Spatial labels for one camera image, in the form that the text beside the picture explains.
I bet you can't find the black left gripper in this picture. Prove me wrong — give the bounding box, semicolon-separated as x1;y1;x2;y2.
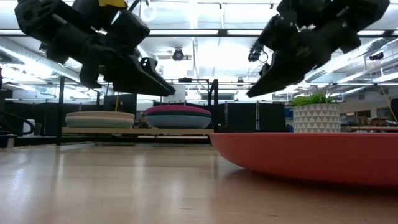
46;10;177;97

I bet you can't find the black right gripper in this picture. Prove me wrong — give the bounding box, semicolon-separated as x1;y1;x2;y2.
246;13;333;99

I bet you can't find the pink plate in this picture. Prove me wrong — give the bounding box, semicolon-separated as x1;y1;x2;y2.
144;105;212;116

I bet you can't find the grey plate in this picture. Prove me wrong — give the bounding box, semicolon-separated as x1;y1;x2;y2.
65;111;136;119

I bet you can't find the cream white plate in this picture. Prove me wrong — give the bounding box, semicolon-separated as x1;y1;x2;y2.
65;116;136;123

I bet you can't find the light blue plate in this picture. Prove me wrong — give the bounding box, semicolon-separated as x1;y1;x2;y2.
65;119;136;129

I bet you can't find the black partition panel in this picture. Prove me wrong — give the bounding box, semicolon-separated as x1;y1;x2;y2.
104;93;138;129
217;101;287;133

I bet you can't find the blue container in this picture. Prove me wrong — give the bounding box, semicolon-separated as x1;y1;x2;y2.
285;107;295;132

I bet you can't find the black metal rack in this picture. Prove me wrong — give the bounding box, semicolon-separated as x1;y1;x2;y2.
55;76;219;146

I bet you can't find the black overhead beam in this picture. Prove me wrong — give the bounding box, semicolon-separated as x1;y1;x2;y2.
146;29;398;37

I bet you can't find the succulent in white patterned pot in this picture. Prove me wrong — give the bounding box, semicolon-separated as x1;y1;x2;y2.
291;83;342;134

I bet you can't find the yellow tape tag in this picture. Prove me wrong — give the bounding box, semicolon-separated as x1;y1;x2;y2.
98;0;128;9

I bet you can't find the orange plate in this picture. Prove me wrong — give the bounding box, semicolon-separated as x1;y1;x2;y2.
210;132;398;188

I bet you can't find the background wooden table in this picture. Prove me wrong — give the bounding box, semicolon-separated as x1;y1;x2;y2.
340;125;398;133

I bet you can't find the black curved tube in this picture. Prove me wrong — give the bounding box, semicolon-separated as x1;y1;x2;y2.
0;111;35;137

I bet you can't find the black hanging camera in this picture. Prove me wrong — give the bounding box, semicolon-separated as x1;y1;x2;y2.
172;48;185;62

